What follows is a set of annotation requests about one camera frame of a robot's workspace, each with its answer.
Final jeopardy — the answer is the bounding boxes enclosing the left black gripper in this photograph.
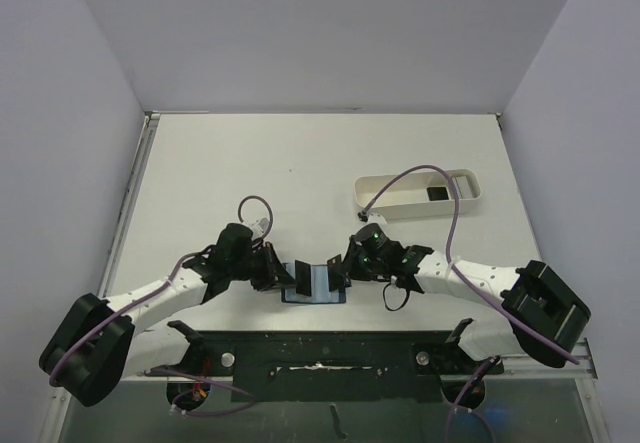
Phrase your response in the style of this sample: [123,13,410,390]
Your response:
[229,241,296,292]

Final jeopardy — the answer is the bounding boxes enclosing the blue card holder wallet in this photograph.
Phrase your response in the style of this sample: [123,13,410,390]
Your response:
[281,262,351,305]

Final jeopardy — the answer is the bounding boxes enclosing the black credit card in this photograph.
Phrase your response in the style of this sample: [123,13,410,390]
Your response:
[294,260,312,297]

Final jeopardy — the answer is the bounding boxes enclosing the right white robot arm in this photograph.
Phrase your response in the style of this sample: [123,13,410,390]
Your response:
[338,223,591,372]

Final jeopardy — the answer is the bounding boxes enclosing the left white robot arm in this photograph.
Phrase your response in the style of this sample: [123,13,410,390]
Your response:
[39,223,296,407]

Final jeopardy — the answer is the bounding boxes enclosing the black card in tray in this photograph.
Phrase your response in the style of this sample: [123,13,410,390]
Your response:
[426,186,450,201]

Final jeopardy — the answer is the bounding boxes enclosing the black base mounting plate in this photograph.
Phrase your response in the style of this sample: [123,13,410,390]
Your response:
[171,331,478,403]

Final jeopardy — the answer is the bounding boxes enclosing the white oblong tray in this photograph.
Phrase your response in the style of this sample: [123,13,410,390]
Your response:
[369,169,482,222]

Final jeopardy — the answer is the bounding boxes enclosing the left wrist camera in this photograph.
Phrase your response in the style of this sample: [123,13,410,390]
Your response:
[248,218,271,238]

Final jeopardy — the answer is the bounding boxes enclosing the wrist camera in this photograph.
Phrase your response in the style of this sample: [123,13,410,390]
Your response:
[248,218,271,238]
[357,209,388,225]

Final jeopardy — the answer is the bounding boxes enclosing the black cable loop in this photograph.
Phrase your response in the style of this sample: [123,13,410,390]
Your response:
[383,282,414,313]

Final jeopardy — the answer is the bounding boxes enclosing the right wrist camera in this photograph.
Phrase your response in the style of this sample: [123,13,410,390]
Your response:
[357,209,388,225]

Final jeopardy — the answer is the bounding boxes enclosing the aluminium rail right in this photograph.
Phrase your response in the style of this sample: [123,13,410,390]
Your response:
[499,337,599,379]

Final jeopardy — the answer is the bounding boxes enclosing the aluminium rail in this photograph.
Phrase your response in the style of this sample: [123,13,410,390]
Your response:
[499,337,599,379]
[98,112,161,297]

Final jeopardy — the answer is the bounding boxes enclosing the aluminium rail left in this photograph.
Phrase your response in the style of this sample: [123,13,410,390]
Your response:
[98,112,161,297]

